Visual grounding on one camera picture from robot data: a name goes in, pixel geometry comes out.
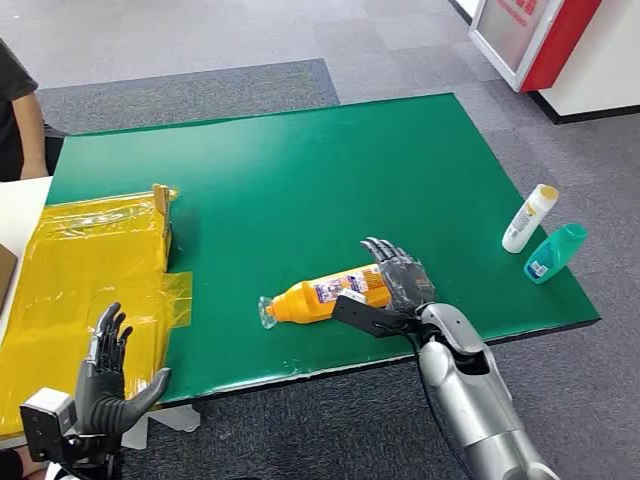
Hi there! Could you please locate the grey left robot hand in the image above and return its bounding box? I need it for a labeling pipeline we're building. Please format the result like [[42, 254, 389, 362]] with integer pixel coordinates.
[[73, 301, 173, 440]]

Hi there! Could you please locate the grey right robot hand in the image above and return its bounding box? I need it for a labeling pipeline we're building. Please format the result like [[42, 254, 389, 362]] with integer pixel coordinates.
[[331, 237, 437, 340]]

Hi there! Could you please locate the orange bottle with clear cap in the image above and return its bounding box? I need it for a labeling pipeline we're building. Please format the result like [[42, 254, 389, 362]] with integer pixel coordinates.
[[257, 262, 393, 331]]

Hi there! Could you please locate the white bottle with yellow cap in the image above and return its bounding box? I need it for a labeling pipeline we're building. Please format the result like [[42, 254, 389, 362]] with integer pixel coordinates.
[[501, 183, 559, 255]]

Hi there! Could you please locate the teal translucent bottle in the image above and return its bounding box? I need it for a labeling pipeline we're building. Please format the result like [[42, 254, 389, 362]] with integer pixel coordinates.
[[523, 223, 589, 285]]

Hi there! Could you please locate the cardboard box in yellow tape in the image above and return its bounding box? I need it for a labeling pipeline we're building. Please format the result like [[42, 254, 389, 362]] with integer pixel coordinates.
[[0, 183, 194, 440]]

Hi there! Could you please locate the green table mat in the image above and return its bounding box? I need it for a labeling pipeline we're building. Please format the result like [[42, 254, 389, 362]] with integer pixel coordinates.
[[45, 91, 602, 407]]

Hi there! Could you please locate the brown flat board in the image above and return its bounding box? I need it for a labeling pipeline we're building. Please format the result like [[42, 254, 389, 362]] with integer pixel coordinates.
[[0, 243, 19, 314]]

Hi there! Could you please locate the person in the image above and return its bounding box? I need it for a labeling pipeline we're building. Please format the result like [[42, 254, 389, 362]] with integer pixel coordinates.
[[0, 38, 66, 183]]

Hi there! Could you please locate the red and white cabinet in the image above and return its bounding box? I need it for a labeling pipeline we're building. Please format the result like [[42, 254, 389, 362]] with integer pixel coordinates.
[[467, 0, 604, 94]]

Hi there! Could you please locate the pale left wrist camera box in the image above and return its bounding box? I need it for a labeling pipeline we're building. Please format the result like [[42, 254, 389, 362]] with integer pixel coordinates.
[[19, 388, 79, 464]]

